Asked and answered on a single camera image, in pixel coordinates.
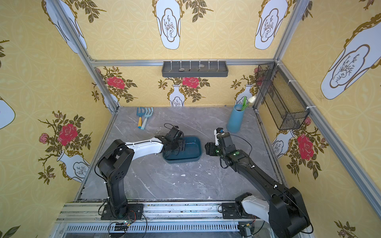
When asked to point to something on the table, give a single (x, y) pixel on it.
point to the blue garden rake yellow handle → (141, 111)
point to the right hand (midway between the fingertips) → (206, 147)
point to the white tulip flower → (251, 100)
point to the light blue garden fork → (147, 115)
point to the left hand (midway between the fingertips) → (180, 144)
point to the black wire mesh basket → (286, 110)
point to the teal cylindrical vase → (235, 120)
